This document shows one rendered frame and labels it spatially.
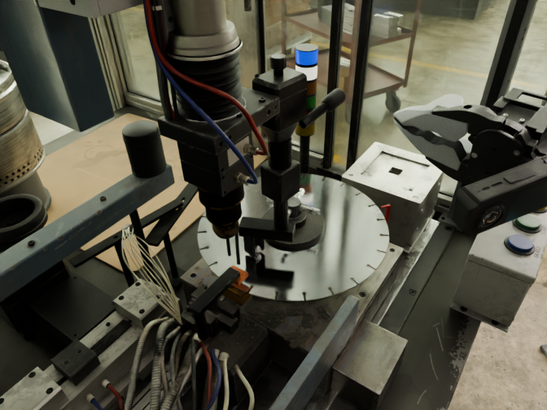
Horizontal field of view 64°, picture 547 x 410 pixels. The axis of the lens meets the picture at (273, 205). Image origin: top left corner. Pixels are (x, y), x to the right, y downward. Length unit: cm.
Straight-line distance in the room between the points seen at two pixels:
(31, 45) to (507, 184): 49
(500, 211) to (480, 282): 47
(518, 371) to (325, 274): 129
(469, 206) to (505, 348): 153
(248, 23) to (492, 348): 143
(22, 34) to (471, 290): 80
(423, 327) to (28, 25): 78
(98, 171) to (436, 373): 102
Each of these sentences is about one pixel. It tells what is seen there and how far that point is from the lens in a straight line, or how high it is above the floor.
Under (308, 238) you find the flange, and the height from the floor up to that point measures 96.
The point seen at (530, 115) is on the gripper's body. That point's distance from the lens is 51.
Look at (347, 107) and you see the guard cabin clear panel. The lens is 115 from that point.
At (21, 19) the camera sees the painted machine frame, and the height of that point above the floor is 133.
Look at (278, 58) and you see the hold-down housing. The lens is 52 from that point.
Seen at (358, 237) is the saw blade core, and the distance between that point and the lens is 75.
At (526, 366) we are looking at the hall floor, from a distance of 190.
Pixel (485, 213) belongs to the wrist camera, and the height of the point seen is 121.
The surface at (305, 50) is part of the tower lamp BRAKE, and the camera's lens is 91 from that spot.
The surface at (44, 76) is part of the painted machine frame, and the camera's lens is 55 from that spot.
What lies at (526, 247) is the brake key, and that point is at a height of 91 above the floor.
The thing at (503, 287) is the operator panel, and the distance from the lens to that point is 88.
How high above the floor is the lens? 145
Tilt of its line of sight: 38 degrees down
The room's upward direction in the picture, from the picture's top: 2 degrees counter-clockwise
